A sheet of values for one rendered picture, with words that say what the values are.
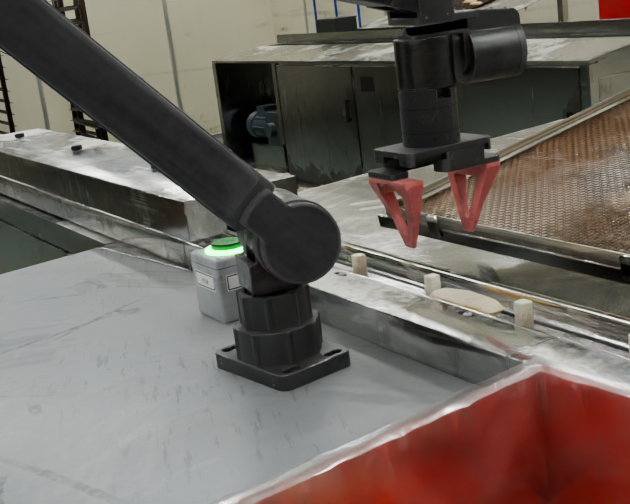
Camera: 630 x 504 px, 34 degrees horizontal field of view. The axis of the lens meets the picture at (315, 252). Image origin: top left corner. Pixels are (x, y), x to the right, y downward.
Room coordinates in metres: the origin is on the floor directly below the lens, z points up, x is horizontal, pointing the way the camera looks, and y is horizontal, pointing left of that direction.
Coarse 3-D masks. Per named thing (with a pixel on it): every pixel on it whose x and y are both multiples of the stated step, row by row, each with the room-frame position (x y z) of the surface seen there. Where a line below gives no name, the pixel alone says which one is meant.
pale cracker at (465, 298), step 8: (448, 288) 1.03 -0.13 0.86; (432, 296) 1.02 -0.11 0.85; (440, 296) 1.01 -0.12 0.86; (448, 296) 1.00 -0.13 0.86; (456, 296) 1.00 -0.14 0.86; (464, 296) 1.00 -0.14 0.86; (472, 296) 0.99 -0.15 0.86; (480, 296) 0.99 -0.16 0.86; (456, 304) 0.98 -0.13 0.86; (464, 304) 0.98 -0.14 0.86; (472, 304) 0.97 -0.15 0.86; (480, 304) 0.97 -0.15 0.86; (488, 304) 0.97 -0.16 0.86; (496, 304) 0.97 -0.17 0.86; (488, 312) 0.96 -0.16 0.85; (496, 312) 0.96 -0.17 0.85
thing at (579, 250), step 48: (624, 96) 1.49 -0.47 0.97; (528, 144) 1.40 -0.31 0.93; (576, 144) 1.36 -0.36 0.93; (624, 144) 1.30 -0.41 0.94; (432, 192) 1.31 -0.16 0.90; (528, 192) 1.22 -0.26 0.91; (576, 192) 1.17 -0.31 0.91; (624, 192) 1.13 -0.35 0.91; (528, 240) 1.05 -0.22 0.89; (576, 240) 1.04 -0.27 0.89; (624, 240) 1.00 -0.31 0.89
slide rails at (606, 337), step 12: (228, 228) 1.49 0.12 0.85; (348, 264) 1.21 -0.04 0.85; (372, 264) 1.19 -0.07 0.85; (384, 276) 1.14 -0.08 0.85; (396, 276) 1.13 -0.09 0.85; (408, 276) 1.12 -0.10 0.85; (420, 276) 1.12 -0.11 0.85; (420, 288) 1.08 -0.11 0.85; (456, 288) 1.06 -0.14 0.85; (504, 300) 1.00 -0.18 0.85; (504, 312) 0.97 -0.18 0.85; (540, 312) 0.95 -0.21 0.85; (540, 324) 0.92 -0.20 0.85; (552, 324) 0.91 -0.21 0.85; (564, 324) 0.90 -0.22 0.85; (576, 324) 0.90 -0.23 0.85; (588, 336) 0.87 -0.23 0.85; (600, 336) 0.86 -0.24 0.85; (612, 336) 0.86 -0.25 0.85; (624, 336) 0.86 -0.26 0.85; (624, 348) 0.83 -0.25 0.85
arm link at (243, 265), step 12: (276, 192) 1.00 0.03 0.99; (288, 192) 1.00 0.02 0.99; (252, 240) 0.95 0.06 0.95; (252, 252) 0.97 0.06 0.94; (240, 264) 0.98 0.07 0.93; (252, 264) 0.95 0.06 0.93; (240, 276) 0.98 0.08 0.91; (252, 276) 0.94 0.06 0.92; (264, 276) 0.95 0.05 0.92; (252, 288) 0.94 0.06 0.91; (264, 288) 0.95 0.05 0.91; (276, 288) 0.95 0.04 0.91; (288, 288) 0.95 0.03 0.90
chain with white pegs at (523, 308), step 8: (352, 256) 1.17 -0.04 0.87; (360, 256) 1.17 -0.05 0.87; (352, 264) 1.17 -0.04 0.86; (360, 264) 1.16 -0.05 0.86; (360, 272) 1.16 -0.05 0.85; (424, 280) 1.05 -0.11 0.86; (432, 280) 1.04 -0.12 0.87; (432, 288) 1.04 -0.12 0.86; (440, 288) 1.05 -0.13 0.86; (520, 304) 0.92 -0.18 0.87; (528, 304) 0.92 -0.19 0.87; (520, 312) 0.92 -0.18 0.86; (528, 312) 0.92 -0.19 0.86; (520, 320) 0.92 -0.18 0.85; (528, 320) 0.92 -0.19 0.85
